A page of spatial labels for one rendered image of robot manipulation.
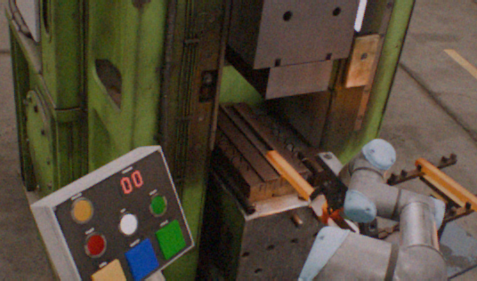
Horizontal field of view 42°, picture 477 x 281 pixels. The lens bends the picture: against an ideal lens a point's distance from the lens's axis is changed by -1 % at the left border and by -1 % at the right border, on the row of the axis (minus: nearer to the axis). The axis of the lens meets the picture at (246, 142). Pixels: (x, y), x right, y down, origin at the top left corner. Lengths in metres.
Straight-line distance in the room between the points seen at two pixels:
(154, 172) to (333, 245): 0.62
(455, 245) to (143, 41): 1.29
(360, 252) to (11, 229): 2.30
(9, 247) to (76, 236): 1.66
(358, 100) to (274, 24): 0.61
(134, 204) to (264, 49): 0.50
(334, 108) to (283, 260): 0.51
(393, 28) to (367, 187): 0.73
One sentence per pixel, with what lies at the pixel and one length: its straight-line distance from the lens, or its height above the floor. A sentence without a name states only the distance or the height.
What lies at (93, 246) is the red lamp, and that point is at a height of 1.09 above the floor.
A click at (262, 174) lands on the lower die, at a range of 1.88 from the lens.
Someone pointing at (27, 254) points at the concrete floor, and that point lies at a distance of 3.03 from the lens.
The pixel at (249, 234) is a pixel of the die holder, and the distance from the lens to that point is 1.88.
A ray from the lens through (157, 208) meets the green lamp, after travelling 1.56.
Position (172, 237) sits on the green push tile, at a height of 1.01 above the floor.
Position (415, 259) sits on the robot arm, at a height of 1.39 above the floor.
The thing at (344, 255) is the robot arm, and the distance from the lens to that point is 1.07.
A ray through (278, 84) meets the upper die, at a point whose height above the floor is 1.31.
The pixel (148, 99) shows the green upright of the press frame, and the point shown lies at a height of 1.23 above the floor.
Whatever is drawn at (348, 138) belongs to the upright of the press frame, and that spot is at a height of 0.97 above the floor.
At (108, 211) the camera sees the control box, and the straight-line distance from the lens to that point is 1.48.
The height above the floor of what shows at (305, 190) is 1.02.
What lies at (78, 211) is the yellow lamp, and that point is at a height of 1.17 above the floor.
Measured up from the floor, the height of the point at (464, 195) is 0.98.
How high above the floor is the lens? 2.09
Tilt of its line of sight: 33 degrees down
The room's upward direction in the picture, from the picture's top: 9 degrees clockwise
